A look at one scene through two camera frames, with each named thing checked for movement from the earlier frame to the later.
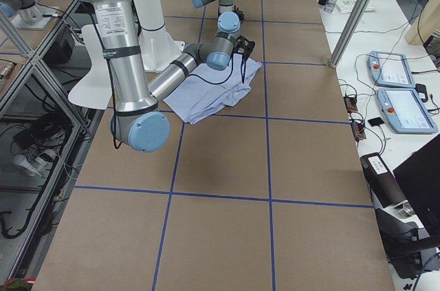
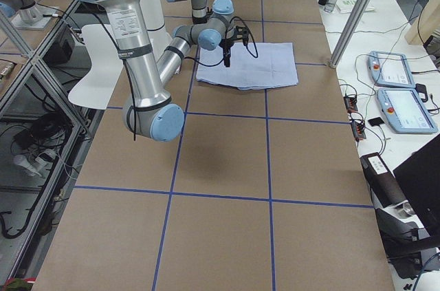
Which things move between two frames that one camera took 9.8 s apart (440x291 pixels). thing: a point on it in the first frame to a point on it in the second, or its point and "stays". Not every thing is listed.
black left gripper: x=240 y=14 to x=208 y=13
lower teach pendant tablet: x=403 y=111 stays
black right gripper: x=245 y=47 to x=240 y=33
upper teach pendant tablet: x=390 y=69 stays
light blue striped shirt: x=206 y=92 to x=274 y=65
